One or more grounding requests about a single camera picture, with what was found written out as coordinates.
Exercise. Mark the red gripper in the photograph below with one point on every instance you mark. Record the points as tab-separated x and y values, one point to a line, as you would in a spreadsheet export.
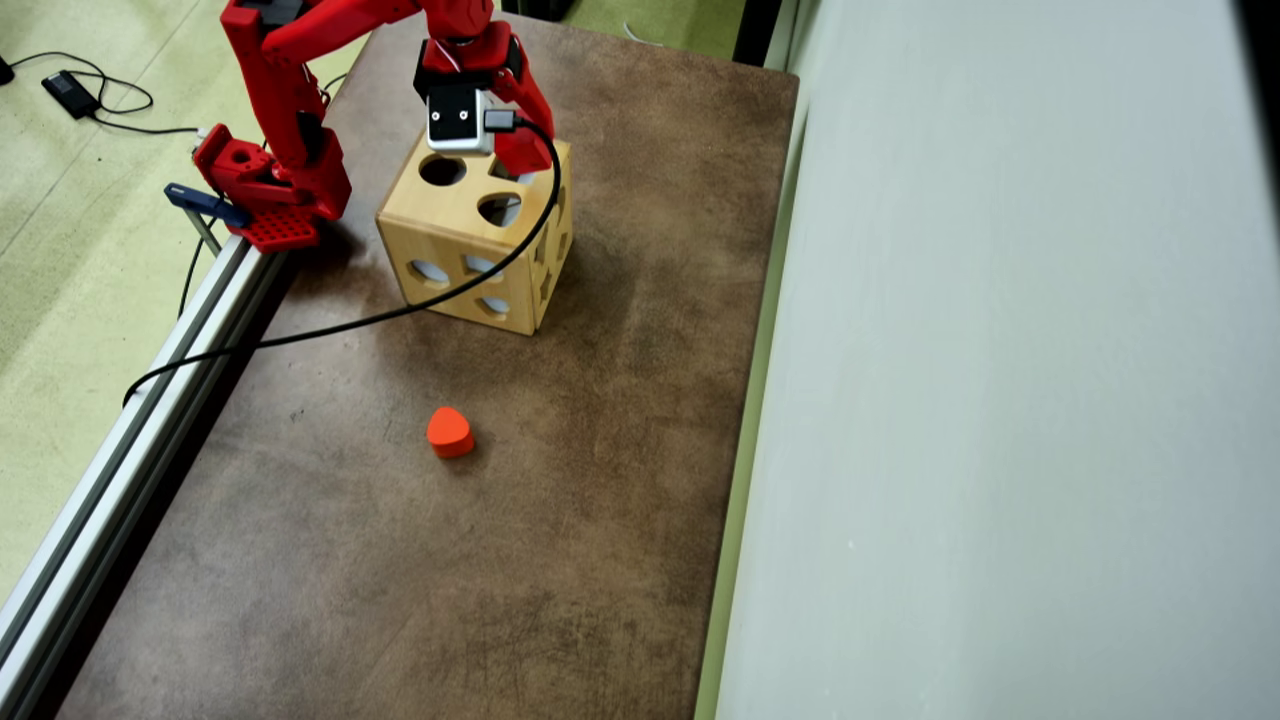
522	150

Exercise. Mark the red robot arm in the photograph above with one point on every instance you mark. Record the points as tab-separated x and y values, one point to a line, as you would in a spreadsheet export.
285	95

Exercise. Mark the wooden shape sorter box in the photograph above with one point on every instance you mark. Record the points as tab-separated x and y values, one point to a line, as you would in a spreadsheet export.
450	230

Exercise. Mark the orange rounded wooden block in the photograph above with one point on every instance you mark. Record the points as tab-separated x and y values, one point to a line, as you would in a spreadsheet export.
448	430

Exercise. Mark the blue table clamp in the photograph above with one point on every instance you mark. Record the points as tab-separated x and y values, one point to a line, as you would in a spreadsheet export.
205	203

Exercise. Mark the black power adapter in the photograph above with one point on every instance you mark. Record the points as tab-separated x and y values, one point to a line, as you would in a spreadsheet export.
70	93

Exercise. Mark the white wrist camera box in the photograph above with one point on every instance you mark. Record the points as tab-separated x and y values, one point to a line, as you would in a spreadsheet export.
458	118

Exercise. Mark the aluminium profile rail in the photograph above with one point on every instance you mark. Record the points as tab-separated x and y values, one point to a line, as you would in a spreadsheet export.
120	470

